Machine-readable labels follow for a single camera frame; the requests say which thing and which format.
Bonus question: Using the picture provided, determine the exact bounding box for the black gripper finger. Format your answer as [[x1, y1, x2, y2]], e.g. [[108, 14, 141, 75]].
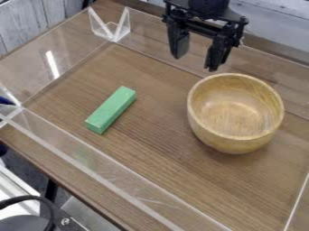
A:
[[204, 35, 232, 72], [168, 18, 191, 60]]

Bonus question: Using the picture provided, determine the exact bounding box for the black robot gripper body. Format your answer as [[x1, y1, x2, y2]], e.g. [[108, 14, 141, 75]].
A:
[[164, 0, 249, 47]]

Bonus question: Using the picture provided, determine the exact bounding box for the green rectangular block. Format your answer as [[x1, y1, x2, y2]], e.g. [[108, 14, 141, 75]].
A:
[[85, 87, 137, 134]]

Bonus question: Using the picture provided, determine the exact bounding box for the light wooden bowl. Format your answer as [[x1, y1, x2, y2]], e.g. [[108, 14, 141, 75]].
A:
[[188, 73, 286, 154]]

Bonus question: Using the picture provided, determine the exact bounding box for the black table leg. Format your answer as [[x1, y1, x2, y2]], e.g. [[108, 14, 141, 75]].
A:
[[45, 180, 58, 202]]

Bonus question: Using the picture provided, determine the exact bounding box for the clear acrylic corner bracket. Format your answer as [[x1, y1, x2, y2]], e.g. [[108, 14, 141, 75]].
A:
[[88, 7, 130, 42]]

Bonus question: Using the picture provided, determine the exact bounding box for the clear acrylic barrier wall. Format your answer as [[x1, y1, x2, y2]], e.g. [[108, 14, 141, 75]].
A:
[[0, 85, 231, 231]]

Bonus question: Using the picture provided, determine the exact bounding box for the metal base plate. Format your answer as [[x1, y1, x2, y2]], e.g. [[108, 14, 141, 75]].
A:
[[57, 196, 121, 231]]

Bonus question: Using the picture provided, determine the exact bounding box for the black cable loop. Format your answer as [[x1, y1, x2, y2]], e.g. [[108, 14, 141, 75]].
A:
[[0, 194, 57, 231]]

